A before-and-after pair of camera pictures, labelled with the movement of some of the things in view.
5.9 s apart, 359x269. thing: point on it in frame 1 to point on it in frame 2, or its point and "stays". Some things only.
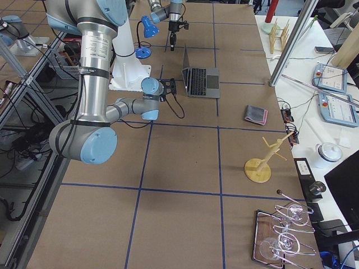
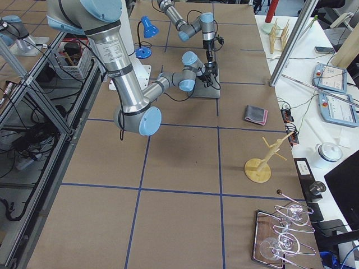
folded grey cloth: (256, 114) stays
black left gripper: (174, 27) to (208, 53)
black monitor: (344, 182) stays
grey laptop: (201, 82) stays
